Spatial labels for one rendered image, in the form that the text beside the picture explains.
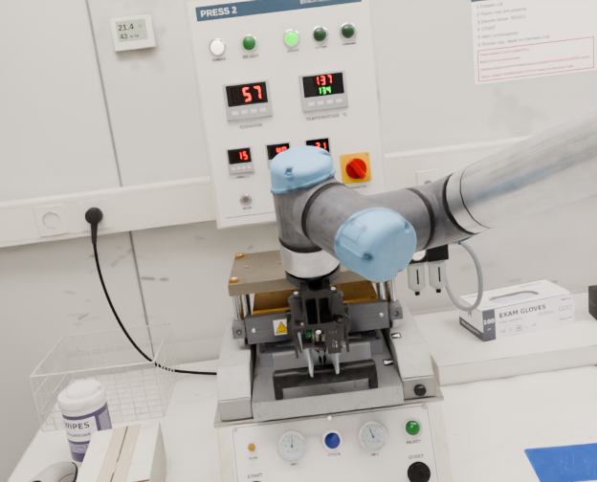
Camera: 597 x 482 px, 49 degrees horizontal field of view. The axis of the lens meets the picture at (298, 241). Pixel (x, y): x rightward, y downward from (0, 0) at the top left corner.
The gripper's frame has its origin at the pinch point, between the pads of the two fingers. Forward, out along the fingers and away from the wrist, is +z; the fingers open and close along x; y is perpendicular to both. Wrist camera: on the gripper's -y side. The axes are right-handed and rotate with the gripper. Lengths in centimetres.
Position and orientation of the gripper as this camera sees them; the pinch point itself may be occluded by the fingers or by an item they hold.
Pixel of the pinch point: (322, 362)
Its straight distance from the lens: 98.4
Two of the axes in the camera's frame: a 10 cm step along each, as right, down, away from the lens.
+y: 0.7, 5.6, -8.3
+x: 9.9, -1.2, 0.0
